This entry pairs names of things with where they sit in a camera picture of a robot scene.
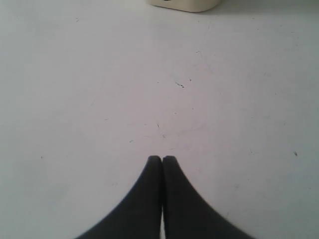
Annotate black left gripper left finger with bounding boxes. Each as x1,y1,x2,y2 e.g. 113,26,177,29
79,156,162,239

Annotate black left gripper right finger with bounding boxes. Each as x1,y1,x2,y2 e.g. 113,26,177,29
162,156,252,239

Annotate cream bin with circle mark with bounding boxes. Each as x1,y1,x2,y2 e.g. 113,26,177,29
147,0,221,12

